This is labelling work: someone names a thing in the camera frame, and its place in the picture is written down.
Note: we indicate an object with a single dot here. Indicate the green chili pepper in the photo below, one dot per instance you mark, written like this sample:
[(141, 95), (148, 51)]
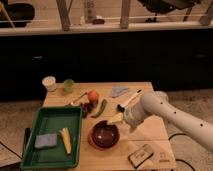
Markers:
[(101, 109)]

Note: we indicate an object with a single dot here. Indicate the dark grape bunch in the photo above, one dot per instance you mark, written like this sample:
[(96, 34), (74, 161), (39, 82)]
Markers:
[(87, 108)]

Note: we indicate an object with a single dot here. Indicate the orange fruit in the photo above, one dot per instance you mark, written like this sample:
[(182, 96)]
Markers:
[(93, 96)]

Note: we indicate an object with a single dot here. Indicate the grey blue cloth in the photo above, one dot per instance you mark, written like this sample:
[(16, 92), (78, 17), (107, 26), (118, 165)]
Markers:
[(118, 91)]

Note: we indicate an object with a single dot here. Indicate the white handled brush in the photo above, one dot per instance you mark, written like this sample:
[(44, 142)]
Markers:
[(121, 107)]

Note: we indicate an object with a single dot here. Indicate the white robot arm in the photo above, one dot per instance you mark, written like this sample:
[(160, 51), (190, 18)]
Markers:
[(157, 102)]

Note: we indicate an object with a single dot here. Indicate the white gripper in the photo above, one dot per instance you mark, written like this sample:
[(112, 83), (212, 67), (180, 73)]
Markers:
[(133, 116)]

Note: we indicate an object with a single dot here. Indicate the white paper cup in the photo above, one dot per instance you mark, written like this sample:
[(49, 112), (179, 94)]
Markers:
[(49, 83)]

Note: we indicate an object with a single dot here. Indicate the black white box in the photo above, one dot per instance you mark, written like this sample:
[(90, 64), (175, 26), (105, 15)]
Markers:
[(142, 154)]

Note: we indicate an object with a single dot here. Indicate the blue sponge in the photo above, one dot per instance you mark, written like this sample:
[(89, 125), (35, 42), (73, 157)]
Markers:
[(45, 140)]

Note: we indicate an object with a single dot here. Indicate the black office chair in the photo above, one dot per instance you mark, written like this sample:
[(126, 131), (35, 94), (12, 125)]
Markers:
[(167, 6)]

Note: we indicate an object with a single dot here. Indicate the green plastic cup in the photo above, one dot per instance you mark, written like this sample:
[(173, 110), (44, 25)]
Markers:
[(68, 85)]

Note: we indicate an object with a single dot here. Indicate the green plastic tray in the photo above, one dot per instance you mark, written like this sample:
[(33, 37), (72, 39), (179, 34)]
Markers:
[(50, 120)]

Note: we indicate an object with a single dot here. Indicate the yellow corn cob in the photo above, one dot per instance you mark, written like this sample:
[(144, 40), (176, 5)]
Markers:
[(66, 140)]

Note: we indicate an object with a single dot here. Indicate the dark red bowl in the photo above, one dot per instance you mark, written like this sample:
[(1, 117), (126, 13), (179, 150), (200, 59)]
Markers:
[(104, 135)]

